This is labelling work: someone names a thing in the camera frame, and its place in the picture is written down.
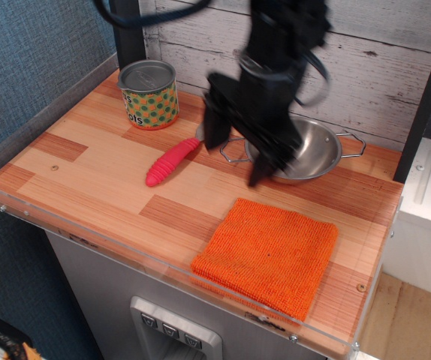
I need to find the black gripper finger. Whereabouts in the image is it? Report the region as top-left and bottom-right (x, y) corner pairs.
(247, 144), (289, 187)
(203, 100), (232, 151)

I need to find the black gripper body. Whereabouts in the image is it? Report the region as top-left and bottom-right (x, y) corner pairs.
(203, 55), (306, 166)

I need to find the silver dispenser button panel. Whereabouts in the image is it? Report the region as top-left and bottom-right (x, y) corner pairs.
(130, 296), (223, 359)

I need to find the white toy sink unit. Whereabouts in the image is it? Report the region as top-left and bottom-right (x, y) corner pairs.
(382, 138), (431, 292)

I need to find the orange knitted cloth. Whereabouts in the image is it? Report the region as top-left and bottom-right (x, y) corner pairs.
(191, 198), (339, 321)

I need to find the black braided cable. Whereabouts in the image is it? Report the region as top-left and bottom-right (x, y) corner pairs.
(93, 0), (209, 28)

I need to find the grey toy fridge cabinet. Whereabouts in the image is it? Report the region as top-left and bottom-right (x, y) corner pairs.
(47, 232), (323, 359)

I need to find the peas and carrots can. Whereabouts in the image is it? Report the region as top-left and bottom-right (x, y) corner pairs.
(117, 60), (179, 131)

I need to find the pink handled metal spoon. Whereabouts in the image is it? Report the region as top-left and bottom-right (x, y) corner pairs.
(145, 123), (204, 187)

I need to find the steel two-handled bowl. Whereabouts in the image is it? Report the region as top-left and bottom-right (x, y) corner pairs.
(220, 117), (366, 184)

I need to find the orange object bottom left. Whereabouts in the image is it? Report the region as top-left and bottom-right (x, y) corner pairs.
(2, 344), (44, 360)

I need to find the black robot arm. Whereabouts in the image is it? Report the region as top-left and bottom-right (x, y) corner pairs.
(203, 1), (330, 187)

